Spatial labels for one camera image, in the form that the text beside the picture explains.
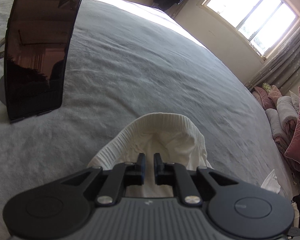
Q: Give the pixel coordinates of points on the grey bed sheet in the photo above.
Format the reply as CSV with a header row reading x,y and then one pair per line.
x,y
122,65

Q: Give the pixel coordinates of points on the small pink cushion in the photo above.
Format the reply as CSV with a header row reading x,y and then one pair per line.
x,y
267,95

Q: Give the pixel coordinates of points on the folded grey pink quilt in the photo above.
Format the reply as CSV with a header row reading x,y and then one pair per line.
x,y
283,121

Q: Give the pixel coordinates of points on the black tablet on stand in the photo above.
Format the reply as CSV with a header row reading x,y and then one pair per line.
x,y
37,42

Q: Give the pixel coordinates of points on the window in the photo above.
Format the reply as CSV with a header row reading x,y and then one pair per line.
x,y
263,24

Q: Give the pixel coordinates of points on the grey patterned curtain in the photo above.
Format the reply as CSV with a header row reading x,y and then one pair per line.
x,y
282,69

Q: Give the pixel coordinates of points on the white tissue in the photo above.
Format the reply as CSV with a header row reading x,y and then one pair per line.
x,y
271,183

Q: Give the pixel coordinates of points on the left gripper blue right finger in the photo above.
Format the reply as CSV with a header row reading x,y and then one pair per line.
x,y
191,188

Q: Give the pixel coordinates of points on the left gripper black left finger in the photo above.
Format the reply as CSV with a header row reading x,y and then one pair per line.
x,y
107,187

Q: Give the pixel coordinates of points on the white garment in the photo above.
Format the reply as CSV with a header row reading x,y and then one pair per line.
x,y
175,137

